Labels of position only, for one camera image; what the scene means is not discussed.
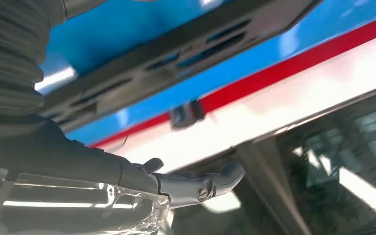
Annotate clear plastic hand wrap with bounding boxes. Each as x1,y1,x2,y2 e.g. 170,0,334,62
0,164,171,235

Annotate blue metal shelf rack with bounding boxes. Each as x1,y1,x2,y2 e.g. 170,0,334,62
34,0,376,147

